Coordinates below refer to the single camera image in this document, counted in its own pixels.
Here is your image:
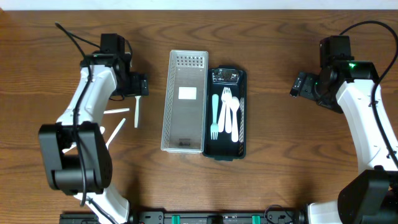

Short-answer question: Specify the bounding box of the white spoon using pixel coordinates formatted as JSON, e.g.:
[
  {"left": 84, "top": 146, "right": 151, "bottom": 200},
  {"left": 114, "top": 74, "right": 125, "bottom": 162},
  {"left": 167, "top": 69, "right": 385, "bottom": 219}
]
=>
[
  {"left": 134, "top": 95, "right": 141, "bottom": 128},
  {"left": 106, "top": 118, "right": 126, "bottom": 149},
  {"left": 230, "top": 96, "right": 240, "bottom": 142}
]

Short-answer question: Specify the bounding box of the white fork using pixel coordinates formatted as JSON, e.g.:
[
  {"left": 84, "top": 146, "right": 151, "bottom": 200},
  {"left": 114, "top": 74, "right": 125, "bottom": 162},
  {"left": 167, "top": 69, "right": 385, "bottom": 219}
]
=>
[
  {"left": 218, "top": 87, "right": 230, "bottom": 133},
  {"left": 224, "top": 87, "right": 232, "bottom": 133}
]

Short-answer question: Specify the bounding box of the pale blue plastic fork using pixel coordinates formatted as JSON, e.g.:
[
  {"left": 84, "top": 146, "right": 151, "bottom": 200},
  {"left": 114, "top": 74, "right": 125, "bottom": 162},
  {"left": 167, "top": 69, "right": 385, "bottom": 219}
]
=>
[{"left": 210, "top": 94, "right": 219, "bottom": 140}]

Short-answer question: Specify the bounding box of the white spoon diagonal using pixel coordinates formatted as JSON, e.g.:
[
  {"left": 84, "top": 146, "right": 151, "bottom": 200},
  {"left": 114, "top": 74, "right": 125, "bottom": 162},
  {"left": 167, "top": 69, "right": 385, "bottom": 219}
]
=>
[{"left": 62, "top": 126, "right": 105, "bottom": 154}]

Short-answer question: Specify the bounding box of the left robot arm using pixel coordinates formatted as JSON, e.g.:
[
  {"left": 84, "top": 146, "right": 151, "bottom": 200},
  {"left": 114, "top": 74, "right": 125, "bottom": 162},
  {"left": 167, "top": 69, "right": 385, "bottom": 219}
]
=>
[{"left": 39, "top": 34, "right": 149, "bottom": 223}]

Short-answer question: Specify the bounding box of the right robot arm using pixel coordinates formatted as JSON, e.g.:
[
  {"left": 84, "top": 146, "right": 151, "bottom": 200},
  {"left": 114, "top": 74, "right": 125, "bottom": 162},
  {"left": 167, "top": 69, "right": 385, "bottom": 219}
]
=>
[{"left": 290, "top": 35, "right": 397, "bottom": 223}]

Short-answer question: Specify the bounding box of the white spoon horizontal left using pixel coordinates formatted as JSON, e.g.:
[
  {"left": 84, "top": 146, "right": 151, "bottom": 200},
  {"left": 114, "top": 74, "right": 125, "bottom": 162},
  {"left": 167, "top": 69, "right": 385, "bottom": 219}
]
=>
[{"left": 104, "top": 108, "right": 130, "bottom": 114}]

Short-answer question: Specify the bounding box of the clear perforated plastic basket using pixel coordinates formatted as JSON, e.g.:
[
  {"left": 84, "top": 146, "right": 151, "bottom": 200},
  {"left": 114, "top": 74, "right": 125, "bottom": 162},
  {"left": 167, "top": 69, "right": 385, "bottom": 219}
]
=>
[{"left": 160, "top": 50, "right": 208, "bottom": 154}]

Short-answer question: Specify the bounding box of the black perforated plastic basket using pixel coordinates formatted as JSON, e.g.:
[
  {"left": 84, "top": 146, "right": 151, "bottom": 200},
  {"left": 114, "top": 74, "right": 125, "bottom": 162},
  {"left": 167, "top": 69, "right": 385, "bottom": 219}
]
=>
[{"left": 203, "top": 65, "right": 247, "bottom": 161}]

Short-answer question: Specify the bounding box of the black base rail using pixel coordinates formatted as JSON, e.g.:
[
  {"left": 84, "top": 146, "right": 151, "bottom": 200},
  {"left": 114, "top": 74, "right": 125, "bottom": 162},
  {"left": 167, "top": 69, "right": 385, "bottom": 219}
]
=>
[{"left": 58, "top": 205, "right": 308, "bottom": 224}]

